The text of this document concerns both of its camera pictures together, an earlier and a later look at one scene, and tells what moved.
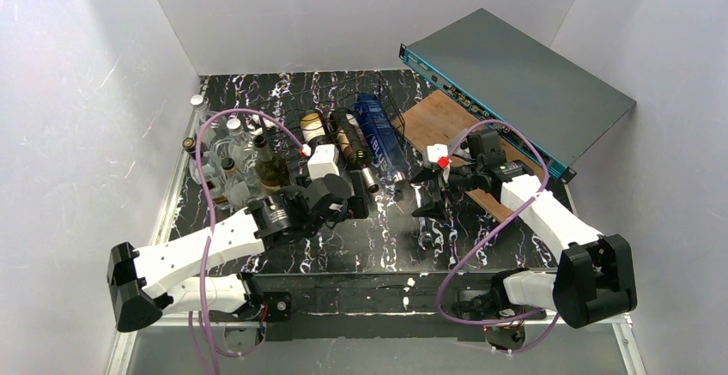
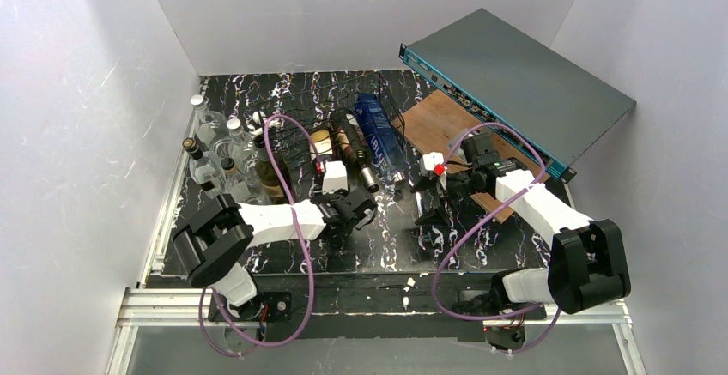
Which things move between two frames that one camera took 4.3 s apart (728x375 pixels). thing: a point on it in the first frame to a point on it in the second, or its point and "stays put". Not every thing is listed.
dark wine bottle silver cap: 271,172 stays put
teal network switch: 495,74 stays put
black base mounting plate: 382,306 stays put
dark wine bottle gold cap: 312,126 to 322,142
